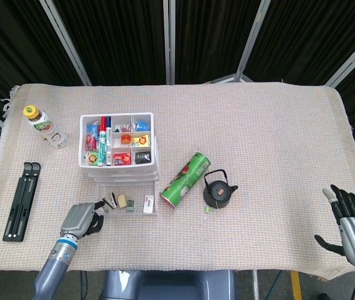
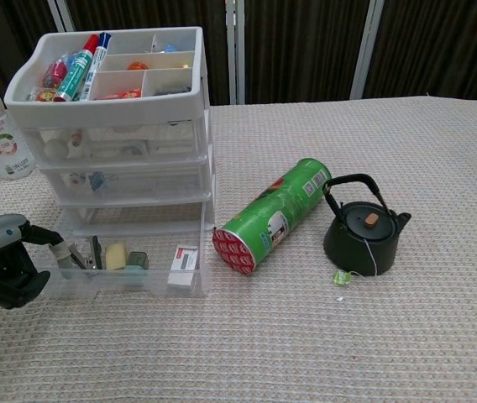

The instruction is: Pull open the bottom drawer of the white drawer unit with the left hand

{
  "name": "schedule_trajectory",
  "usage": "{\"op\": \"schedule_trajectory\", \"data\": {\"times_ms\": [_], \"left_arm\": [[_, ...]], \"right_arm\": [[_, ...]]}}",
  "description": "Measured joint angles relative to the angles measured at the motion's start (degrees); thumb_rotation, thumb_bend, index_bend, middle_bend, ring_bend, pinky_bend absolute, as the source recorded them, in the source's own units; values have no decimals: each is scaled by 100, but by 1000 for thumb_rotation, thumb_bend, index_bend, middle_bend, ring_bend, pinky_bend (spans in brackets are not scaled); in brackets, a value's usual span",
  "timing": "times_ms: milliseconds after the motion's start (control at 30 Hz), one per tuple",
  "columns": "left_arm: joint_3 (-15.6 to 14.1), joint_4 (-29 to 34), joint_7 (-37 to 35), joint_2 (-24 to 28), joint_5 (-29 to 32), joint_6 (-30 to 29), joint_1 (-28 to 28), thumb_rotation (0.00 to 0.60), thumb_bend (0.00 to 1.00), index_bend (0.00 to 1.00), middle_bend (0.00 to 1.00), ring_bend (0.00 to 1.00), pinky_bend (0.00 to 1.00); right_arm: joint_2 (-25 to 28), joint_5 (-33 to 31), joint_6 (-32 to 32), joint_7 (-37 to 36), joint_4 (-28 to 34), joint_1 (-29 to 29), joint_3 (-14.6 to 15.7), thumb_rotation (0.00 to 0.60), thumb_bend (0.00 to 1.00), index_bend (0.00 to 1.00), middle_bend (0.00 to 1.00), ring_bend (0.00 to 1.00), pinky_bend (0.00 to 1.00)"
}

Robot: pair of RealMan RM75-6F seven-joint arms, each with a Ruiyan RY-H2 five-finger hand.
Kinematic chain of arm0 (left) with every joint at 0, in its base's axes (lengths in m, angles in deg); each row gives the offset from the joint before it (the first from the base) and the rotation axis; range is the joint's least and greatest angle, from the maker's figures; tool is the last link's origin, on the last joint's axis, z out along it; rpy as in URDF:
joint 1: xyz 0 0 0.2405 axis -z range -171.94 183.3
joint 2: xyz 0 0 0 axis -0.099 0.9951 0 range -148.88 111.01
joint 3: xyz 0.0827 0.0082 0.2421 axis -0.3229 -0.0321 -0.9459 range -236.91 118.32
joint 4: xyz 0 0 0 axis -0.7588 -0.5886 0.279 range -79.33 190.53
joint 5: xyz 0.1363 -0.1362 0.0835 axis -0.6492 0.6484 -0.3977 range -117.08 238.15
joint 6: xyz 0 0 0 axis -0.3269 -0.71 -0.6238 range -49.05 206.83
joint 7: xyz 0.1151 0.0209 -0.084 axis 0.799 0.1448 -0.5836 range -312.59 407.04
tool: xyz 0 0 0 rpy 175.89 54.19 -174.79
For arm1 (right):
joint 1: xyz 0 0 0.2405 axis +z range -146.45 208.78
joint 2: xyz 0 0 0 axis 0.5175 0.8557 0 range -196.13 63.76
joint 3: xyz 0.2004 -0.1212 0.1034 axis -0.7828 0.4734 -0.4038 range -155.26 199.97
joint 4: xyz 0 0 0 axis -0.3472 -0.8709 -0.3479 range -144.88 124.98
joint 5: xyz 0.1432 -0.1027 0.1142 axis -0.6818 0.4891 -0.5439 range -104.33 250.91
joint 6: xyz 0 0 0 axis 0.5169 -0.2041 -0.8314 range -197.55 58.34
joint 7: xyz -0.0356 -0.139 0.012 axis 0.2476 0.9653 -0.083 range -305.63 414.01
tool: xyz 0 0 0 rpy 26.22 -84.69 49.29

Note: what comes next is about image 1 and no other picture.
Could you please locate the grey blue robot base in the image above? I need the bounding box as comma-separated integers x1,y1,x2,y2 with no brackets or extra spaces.
101,269,238,300

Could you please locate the yellow cap drink bottle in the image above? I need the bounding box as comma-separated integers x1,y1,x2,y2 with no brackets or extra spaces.
22,105,69,149

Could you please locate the yellow red snack packet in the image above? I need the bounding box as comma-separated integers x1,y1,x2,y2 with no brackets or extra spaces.
132,134,151,148

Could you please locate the blue cap marker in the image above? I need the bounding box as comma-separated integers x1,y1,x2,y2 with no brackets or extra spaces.
105,116,114,166

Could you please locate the black teapot kettle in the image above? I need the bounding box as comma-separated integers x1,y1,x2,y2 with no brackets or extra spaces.
202,169,239,209

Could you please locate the small white red box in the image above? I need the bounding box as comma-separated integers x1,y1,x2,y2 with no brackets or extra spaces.
142,194,154,214

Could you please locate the blue cable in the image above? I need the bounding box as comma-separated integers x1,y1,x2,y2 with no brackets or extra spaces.
276,270,284,300

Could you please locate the white drawer organizer box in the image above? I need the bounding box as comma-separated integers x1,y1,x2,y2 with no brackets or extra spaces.
77,112,160,183

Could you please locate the beige woven tablecloth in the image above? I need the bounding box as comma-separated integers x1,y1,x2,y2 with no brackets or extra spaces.
0,81,355,281

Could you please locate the white table leg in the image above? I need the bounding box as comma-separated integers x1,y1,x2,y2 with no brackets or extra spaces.
251,270,260,300

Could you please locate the green chips can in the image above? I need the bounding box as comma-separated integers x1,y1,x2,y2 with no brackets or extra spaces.
159,152,212,209

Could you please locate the red cap marker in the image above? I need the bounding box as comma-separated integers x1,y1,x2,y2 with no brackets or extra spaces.
97,116,108,166

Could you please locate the black folding stand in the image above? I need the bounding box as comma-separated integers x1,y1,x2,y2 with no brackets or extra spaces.
2,161,42,243

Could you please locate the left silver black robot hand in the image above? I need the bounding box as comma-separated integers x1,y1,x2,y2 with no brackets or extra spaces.
59,201,106,240

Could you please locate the black cable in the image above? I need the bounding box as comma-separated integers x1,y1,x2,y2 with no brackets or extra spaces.
80,271,88,300

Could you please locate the clear plastic storage bin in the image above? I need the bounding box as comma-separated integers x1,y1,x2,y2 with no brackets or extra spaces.
96,179,159,219
91,173,160,182
86,168,159,176

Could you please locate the red candy packet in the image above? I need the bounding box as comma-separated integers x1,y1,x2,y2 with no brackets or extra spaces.
85,134,99,151

